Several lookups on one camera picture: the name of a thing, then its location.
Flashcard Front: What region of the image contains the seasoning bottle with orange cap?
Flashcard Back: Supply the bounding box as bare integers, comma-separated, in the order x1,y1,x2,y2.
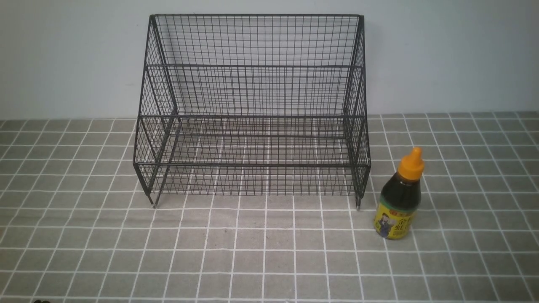
374,147,425,240

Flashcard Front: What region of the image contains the grey checked tablecloth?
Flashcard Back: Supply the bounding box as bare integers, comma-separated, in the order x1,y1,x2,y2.
1,112,538,303

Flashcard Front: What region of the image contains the black wire mesh shelf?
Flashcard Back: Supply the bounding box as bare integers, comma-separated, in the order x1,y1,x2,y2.
133,14,371,208

